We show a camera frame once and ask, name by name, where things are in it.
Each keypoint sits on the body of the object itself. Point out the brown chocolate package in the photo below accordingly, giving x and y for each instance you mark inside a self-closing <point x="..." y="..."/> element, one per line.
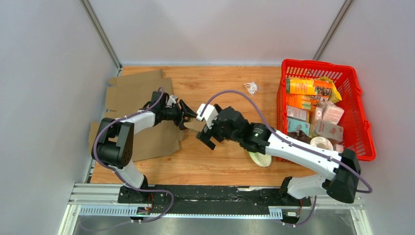
<point x="300" y="135"/>

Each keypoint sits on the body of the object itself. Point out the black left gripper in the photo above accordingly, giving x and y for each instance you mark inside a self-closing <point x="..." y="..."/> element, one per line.
<point x="186" y="111"/>

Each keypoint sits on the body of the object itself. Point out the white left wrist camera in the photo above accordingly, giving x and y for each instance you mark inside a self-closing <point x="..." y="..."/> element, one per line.
<point x="172" y="101"/>

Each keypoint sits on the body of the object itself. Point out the orange sponge pack lower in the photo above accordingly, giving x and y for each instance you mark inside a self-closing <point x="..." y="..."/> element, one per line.
<point x="299" y="101"/>

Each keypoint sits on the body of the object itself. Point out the aluminium frame post right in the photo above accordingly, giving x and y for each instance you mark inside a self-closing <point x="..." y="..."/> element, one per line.
<point x="340" y="16"/>

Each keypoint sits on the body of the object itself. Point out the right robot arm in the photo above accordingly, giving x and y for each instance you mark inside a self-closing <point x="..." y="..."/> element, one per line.
<point x="336" y="174"/>

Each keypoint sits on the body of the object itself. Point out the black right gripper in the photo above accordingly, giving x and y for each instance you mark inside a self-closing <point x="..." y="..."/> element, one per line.
<point x="207" y="133"/>

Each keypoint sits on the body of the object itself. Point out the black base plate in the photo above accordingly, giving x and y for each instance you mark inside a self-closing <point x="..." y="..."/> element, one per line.
<point x="204" y="200"/>

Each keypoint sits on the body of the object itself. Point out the white tape roll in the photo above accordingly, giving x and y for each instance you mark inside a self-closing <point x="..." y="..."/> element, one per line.
<point x="322" y="143"/>

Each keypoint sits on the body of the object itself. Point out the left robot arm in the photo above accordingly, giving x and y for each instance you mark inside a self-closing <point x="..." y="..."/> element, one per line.
<point x="113" y="144"/>

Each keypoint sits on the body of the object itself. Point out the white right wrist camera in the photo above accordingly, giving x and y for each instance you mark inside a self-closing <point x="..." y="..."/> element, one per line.
<point x="208" y="113"/>

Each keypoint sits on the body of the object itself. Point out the aluminium frame post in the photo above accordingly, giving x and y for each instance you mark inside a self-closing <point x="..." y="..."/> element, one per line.
<point x="87" y="5"/>
<point x="340" y="16"/>

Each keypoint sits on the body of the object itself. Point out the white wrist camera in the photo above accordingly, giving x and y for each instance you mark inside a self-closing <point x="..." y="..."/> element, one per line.
<point x="208" y="113"/>
<point x="172" y="101"/>

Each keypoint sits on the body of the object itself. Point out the brown cardboard box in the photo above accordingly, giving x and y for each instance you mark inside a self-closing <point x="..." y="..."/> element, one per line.
<point x="194" y="124"/>

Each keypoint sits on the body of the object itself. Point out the clear bag white parts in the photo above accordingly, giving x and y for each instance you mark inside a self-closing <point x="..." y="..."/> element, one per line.
<point x="251" y="87"/>

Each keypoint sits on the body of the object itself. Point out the green lettuce head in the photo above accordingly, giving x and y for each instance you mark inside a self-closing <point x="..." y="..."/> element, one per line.
<point x="262" y="160"/>

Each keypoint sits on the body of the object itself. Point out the teal box package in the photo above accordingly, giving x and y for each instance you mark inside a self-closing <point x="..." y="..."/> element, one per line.
<point x="298" y="125"/>

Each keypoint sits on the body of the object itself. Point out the red plastic basket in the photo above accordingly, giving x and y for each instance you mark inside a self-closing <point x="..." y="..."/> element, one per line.
<point x="357" y="136"/>

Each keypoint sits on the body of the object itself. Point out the pink snack package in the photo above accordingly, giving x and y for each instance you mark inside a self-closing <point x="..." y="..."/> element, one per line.
<point x="333" y="114"/>

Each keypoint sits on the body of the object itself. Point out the pink white package lower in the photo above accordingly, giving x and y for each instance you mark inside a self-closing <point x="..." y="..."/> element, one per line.
<point x="325" y="129"/>

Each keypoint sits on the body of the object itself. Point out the aluminium frame post left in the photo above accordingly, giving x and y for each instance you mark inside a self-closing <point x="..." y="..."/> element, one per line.
<point x="87" y="5"/>

